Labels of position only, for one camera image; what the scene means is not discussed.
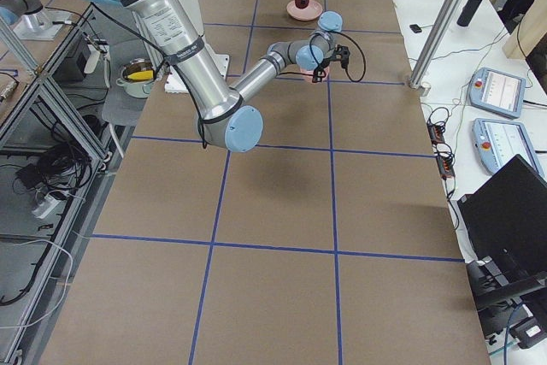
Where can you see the pink bowl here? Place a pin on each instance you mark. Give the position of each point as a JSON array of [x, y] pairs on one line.
[[307, 75]]

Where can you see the red apple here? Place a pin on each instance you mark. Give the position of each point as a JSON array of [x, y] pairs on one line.
[[299, 8]]

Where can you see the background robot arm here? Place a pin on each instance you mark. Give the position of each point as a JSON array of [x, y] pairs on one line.
[[30, 18]]

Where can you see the pink plate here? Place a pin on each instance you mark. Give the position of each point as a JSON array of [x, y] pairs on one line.
[[310, 13]]

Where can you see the small black square device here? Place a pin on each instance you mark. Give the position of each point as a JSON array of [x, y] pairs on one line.
[[415, 28]]

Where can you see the black orange usb hub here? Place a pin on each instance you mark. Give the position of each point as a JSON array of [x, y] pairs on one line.
[[436, 132]]

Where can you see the black bottle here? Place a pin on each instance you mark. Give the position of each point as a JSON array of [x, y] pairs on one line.
[[468, 12]]

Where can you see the far blue teach pendant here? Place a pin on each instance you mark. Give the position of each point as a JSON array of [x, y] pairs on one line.
[[497, 92]]

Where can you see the blue teach pendant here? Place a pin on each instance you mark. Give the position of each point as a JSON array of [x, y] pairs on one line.
[[497, 92], [497, 142]]

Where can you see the white pot with yellow item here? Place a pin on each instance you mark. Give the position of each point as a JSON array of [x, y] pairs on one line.
[[136, 78]]

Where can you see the near blue teach pendant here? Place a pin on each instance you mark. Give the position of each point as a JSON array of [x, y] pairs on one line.
[[497, 142]]

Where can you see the black laptop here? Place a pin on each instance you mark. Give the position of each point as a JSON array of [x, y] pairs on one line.
[[508, 213]]

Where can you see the white power adapter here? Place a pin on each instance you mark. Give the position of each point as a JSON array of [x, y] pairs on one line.
[[44, 207]]

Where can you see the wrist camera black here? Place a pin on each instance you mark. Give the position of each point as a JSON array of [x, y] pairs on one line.
[[341, 54]]

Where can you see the white camera mast base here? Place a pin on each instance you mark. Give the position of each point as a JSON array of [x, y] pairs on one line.
[[202, 65]]

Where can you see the aluminium frame post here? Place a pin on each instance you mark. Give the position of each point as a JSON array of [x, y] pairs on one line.
[[433, 41]]

